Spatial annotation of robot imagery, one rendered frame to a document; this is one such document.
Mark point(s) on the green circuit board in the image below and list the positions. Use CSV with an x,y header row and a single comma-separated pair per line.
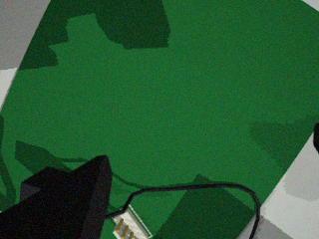
x,y
174,92

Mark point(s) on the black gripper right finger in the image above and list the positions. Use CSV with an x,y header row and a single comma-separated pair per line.
x,y
315,137

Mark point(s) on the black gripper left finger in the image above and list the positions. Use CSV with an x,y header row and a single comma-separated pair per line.
x,y
73,207

